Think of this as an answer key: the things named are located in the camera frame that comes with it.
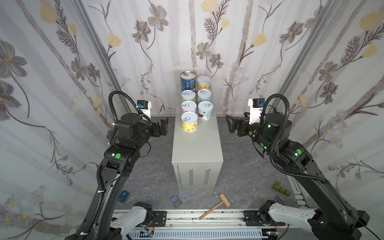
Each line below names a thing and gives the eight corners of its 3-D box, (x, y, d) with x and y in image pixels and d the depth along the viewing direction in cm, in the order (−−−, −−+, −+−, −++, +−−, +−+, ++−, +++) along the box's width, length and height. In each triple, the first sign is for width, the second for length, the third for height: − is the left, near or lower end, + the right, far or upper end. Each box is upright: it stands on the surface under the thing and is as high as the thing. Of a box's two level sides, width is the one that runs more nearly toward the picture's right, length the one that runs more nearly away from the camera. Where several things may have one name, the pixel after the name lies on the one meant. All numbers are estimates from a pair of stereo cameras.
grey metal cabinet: (178, 190, 85) (171, 161, 58) (181, 155, 100) (176, 120, 73) (213, 190, 86) (222, 161, 58) (210, 155, 100) (217, 120, 73)
